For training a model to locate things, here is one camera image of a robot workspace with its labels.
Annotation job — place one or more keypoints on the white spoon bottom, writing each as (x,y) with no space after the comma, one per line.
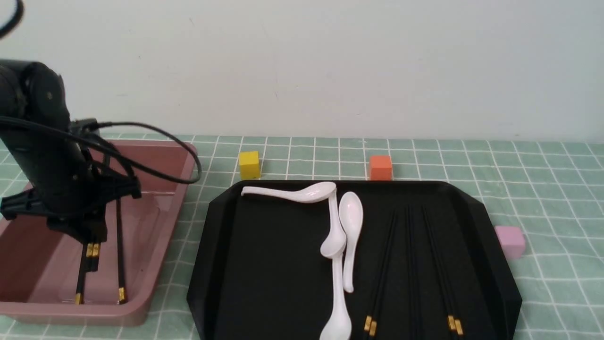
(339,325)

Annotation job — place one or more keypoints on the black chopstick gold band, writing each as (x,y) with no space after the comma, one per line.
(86,261)
(94,260)

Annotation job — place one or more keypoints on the black chopstick tray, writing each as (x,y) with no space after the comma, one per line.
(418,225)
(384,288)
(380,283)
(453,322)

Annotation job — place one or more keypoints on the white spoon top horizontal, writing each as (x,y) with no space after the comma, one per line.
(311,194)

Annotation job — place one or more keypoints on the black chopstick tray centre left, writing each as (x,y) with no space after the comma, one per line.
(380,283)

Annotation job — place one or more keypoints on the white spoon right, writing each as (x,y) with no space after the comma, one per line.
(351,215)

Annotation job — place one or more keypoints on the black chopstick tray right outer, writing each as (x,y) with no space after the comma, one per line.
(453,322)

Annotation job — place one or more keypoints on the black chopstick in bin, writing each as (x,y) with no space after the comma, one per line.
(122,298)
(79,293)

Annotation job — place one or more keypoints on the pink plastic bin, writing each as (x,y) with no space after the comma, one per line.
(39,267)

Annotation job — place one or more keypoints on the green checked tablecloth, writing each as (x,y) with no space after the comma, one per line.
(554,191)

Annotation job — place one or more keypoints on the white spoon middle vertical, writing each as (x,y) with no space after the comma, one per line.
(335,242)

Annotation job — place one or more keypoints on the black chopstick tray centre right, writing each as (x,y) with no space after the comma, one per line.
(384,288)

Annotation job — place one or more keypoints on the yellow cube block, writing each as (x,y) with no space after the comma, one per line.
(249,165)

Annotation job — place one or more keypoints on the pink cube block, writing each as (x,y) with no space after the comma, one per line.
(512,241)

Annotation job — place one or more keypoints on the black chopstick tray right inner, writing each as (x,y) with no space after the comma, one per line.
(418,225)

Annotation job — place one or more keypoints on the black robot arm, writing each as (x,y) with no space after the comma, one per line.
(33,99)

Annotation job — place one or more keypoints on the black chopstick in bin left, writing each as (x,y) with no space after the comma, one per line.
(79,293)

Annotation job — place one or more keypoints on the black plastic tray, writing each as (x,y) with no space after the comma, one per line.
(259,274)

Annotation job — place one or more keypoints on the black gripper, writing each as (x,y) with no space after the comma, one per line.
(69,188)

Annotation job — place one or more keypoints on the black chopstick in bin right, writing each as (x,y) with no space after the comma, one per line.
(122,298)

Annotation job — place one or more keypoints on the orange cube block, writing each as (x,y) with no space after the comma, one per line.
(380,168)

